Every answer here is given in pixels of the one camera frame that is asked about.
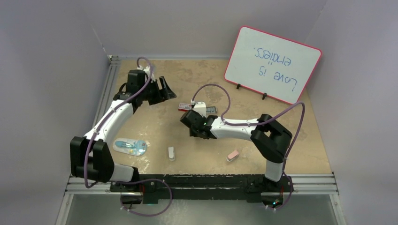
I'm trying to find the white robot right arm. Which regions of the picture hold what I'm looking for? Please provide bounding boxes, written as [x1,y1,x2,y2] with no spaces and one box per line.
[180,110,292,191]

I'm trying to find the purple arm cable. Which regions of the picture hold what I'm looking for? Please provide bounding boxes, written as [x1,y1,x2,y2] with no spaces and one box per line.
[84,57,173,218]
[190,83,306,212]

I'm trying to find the pink framed whiteboard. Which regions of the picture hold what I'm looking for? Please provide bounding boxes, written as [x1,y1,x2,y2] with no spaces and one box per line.
[224,26,322,104]

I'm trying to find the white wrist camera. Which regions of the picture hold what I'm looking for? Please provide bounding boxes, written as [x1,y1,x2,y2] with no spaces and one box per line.
[191,101,207,117]
[137,65,155,80]

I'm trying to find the aluminium frame rails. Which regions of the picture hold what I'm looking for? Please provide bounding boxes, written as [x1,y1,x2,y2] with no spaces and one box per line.
[55,55,347,225]

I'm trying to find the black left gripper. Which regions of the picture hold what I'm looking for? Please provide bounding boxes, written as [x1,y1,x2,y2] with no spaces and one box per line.
[139,76,175,105]

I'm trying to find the red white staple box sleeve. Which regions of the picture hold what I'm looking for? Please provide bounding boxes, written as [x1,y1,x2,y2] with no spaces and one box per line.
[178,103,192,112]

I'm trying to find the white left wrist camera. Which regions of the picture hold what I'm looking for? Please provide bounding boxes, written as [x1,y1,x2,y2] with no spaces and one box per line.
[137,65,155,80]

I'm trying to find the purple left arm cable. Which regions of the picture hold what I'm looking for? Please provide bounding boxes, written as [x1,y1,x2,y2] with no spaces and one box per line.
[84,57,173,218]

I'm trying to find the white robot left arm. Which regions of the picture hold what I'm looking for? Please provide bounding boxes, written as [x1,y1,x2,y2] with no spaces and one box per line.
[70,67,176,192]

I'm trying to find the blue hair clip package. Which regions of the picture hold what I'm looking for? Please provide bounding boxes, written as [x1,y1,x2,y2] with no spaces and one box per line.
[113,138,147,157]

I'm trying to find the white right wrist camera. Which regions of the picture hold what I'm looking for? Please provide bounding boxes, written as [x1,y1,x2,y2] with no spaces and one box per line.
[191,101,207,117]

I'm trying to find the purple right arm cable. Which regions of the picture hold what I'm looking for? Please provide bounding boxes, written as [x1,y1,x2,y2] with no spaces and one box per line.
[190,83,306,212]

